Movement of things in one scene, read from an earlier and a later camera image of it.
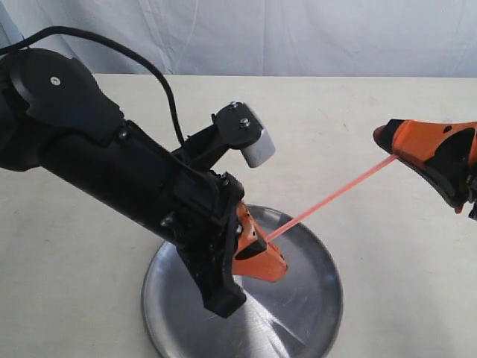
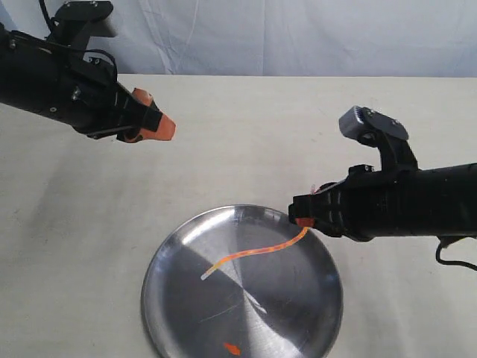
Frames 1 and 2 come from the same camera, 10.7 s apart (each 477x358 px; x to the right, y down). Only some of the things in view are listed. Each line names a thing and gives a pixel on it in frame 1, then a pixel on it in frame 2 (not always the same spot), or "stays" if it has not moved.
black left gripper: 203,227 -> 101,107
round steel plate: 296,314 stays
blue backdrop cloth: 405,38 stays
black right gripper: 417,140 -> 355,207
